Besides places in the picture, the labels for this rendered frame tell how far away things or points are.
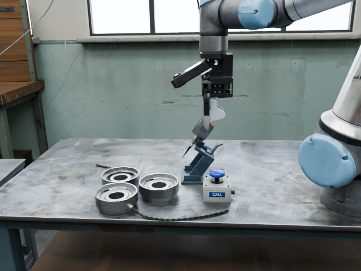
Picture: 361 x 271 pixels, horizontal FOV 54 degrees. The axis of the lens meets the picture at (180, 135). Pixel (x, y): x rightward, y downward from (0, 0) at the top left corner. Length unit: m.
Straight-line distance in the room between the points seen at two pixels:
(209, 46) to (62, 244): 0.79
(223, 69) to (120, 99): 1.70
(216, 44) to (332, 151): 0.39
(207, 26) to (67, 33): 1.82
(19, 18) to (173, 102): 1.15
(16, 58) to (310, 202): 2.19
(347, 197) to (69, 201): 0.69
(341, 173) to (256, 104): 1.82
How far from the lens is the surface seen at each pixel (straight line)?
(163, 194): 0.91
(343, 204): 0.94
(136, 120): 2.61
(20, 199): 1.05
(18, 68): 2.70
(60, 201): 0.99
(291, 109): 2.59
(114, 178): 1.03
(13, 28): 2.68
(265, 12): 0.87
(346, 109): 0.75
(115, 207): 0.87
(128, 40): 2.44
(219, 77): 0.96
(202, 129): 1.00
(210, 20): 0.93
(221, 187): 0.90
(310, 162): 0.78
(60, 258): 1.22
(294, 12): 0.95
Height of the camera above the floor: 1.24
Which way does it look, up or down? 18 degrees down
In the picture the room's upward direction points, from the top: 1 degrees counter-clockwise
